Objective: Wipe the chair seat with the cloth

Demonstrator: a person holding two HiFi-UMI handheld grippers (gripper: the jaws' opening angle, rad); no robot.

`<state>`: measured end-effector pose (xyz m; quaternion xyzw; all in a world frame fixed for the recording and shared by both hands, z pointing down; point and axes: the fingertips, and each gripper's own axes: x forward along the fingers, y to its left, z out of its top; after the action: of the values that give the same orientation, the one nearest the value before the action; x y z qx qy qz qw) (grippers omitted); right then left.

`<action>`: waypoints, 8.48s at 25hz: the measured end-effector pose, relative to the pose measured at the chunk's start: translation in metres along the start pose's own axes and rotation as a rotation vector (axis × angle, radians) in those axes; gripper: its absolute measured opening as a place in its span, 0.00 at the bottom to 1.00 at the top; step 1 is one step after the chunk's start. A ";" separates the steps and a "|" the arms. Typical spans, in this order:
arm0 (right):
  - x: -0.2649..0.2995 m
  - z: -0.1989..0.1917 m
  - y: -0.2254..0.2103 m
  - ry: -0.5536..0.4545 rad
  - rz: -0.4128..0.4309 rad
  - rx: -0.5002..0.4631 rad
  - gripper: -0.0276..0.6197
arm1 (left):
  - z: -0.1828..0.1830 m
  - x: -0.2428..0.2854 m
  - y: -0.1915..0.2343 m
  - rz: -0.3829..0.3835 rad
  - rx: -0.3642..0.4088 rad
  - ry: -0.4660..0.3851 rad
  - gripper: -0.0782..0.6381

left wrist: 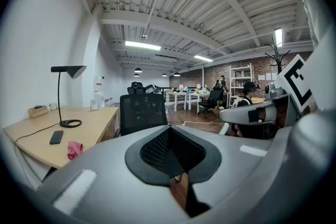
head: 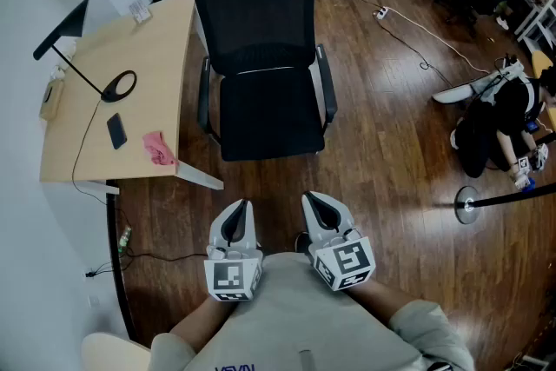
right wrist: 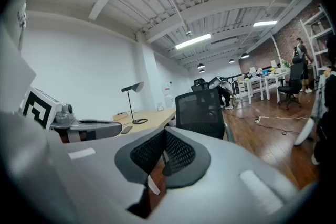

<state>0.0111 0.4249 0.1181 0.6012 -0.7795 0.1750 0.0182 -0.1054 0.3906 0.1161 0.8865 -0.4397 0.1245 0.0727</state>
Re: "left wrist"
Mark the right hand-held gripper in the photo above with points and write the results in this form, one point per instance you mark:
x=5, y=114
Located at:
x=296, y=86

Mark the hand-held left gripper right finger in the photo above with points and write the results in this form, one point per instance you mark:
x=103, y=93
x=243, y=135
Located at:
x=236, y=170

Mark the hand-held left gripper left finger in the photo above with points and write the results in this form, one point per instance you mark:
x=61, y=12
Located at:
x=110, y=165

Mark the pink cloth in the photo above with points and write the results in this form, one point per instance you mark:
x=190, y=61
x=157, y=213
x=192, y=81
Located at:
x=74, y=150

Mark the black swivel office chair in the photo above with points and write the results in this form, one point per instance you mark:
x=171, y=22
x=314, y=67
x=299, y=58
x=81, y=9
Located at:
x=212, y=98

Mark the white metal shelving unit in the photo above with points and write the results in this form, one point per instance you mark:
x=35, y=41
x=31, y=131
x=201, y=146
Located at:
x=240, y=78

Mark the white paper sheet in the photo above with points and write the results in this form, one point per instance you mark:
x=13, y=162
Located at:
x=268, y=76
x=261, y=77
x=274, y=76

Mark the white table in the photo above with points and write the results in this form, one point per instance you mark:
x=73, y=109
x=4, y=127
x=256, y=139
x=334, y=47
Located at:
x=197, y=95
x=176, y=95

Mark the black smartphone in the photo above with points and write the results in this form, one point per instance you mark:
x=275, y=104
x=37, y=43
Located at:
x=56, y=137

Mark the white table lamp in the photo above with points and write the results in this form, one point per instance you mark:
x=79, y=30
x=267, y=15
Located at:
x=199, y=86
x=181, y=87

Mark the black mesh office chair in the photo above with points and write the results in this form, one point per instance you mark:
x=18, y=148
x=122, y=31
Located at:
x=143, y=112

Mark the small white box on desk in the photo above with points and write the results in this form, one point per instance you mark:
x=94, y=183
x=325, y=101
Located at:
x=94, y=105

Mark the white boxes with red print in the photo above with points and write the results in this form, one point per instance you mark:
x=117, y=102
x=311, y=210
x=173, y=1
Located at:
x=109, y=102

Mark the black coat rack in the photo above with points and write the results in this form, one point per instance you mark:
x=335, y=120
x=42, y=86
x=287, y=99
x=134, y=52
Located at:
x=277, y=57

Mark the white water dispenser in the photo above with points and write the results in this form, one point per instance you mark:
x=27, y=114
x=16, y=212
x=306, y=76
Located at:
x=98, y=91

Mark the white desk leg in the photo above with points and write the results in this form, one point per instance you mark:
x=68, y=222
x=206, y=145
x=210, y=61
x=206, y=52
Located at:
x=34, y=165

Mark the ceiling tube light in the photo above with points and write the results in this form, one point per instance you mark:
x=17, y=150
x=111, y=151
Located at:
x=143, y=45
x=278, y=37
x=202, y=58

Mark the black headrest office chair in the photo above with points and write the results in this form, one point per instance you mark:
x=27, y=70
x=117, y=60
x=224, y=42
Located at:
x=136, y=88

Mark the small white cup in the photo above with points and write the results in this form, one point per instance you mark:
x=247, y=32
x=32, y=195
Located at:
x=53, y=106
x=47, y=107

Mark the wooden tissue box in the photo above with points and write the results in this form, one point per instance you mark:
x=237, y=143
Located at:
x=38, y=112

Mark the black desk lamp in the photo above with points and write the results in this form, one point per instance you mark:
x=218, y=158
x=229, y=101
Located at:
x=71, y=70

